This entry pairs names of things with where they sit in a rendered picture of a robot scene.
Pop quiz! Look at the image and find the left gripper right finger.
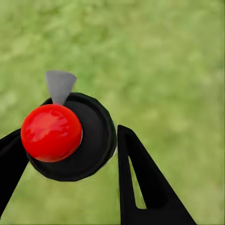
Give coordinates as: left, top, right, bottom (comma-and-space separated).
117, 125, 197, 225

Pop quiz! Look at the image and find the pesticide atomizer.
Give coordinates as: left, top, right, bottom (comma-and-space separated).
21, 70, 118, 181

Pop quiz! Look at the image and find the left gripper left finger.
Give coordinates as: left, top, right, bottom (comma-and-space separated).
0, 128, 29, 218

